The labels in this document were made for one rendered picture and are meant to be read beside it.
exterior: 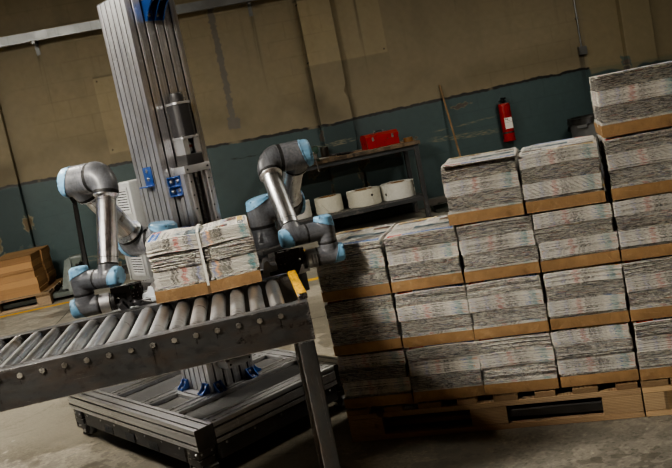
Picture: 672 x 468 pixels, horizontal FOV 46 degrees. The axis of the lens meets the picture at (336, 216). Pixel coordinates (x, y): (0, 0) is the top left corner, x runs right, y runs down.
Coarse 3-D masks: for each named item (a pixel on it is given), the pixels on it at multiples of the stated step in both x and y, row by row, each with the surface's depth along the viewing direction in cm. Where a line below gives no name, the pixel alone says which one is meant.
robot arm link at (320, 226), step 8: (320, 216) 307; (328, 216) 307; (312, 224) 307; (320, 224) 306; (328, 224) 306; (312, 232) 305; (320, 232) 306; (328, 232) 307; (312, 240) 306; (320, 240) 308; (328, 240) 307; (336, 240) 310
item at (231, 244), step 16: (208, 224) 304; (224, 224) 288; (240, 224) 282; (208, 240) 282; (224, 240) 282; (240, 240) 283; (224, 256) 283; (240, 256) 284; (256, 256) 285; (224, 272) 284; (240, 272) 284
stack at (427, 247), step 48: (384, 240) 322; (432, 240) 309; (480, 240) 305; (528, 240) 301; (576, 240) 296; (336, 288) 322; (432, 288) 314; (480, 288) 308; (528, 288) 303; (576, 288) 299; (336, 336) 325; (384, 336) 320; (528, 336) 306; (576, 336) 302; (624, 336) 298; (384, 384) 324; (432, 384) 319; (480, 384) 314; (624, 384) 300; (384, 432) 327; (432, 432) 322
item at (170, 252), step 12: (180, 228) 306; (156, 240) 280; (168, 240) 280; (180, 240) 280; (156, 252) 281; (168, 252) 280; (180, 252) 281; (192, 252) 281; (156, 264) 280; (168, 264) 281; (180, 264) 281; (192, 264) 282; (156, 276) 281; (168, 276) 282; (180, 276) 282; (192, 276) 283; (156, 288) 281; (168, 288) 282
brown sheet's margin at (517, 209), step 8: (496, 208) 301; (504, 208) 300; (512, 208) 299; (520, 208) 299; (448, 216) 306; (456, 216) 305; (464, 216) 304; (472, 216) 304; (480, 216) 303; (488, 216) 302; (496, 216) 301; (504, 216) 301; (456, 224) 306
